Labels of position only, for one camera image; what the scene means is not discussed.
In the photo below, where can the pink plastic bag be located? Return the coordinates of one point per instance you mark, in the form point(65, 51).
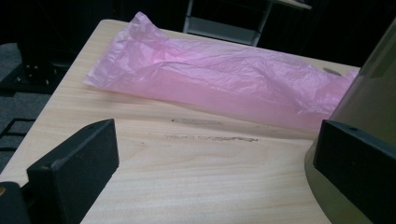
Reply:
point(202, 71)

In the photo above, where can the black stand base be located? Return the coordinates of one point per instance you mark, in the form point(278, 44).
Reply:
point(37, 67)

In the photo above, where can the black floor frame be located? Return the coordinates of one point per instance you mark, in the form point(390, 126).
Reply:
point(17, 127)

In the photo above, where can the olive green bin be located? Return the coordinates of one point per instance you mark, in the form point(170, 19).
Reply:
point(370, 90)

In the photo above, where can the grey metal frame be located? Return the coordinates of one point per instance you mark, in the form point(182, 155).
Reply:
point(222, 31)

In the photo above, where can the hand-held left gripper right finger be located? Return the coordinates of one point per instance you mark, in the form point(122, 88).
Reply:
point(361, 165)

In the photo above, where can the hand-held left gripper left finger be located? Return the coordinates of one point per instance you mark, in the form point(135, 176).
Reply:
point(73, 168)

